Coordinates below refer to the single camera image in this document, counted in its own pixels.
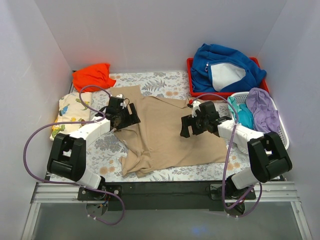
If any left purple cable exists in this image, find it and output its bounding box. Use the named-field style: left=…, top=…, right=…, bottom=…
left=22, top=85, right=131, bottom=226

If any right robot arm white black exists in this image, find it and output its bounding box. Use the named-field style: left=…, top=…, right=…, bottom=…
left=180, top=100, right=293, bottom=199

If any aluminium frame rail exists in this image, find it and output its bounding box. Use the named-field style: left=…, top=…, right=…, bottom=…
left=21, top=182, right=83, bottom=240

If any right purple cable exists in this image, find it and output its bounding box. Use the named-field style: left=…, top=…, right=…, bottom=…
left=187, top=93, right=263, bottom=219

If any orange folded t shirt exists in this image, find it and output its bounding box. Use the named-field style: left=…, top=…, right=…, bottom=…
left=72, top=63, right=116, bottom=92

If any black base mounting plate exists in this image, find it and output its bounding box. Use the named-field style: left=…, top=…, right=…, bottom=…
left=77, top=181, right=256, bottom=213

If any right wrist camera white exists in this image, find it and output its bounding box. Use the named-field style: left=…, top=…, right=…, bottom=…
left=189, top=99, right=201, bottom=118

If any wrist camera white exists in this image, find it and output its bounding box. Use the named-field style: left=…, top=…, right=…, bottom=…
left=189, top=99, right=201, bottom=118
left=115, top=94, right=125, bottom=99

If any white perforated laundry basket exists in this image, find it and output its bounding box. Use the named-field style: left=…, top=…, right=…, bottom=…
left=228, top=91, right=290, bottom=154

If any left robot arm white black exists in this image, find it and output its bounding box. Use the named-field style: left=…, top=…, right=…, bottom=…
left=47, top=94, right=141, bottom=200

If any floral table cloth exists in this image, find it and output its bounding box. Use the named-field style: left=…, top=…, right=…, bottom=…
left=86, top=71, right=225, bottom=182

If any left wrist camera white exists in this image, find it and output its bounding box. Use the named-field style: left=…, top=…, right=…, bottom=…
left=115, top=94, right=125, bottom=99

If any purple t shirt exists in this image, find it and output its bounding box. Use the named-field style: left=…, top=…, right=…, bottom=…
left=246, top=87, right=281, bottom=133

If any dinosaur print folded t shirt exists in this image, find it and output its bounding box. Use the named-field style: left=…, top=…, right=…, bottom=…
left=49, top=92, right=91, bottom=141

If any teal t shirt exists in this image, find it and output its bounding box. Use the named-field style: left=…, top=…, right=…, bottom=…
left=227, top=96, right=254, bottom=130

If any blue white hoodie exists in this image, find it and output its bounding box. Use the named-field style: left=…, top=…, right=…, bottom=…
left=190, top=43, right=267, bottom=93

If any purple cable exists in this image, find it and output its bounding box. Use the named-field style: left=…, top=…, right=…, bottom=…
left=187, top=93, right=263, bottom=219
left=22, top=85, right=131, bottom=226

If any beige t shirt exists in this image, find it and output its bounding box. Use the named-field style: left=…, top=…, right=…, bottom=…
left=110, top=85, right=227, bottom=178

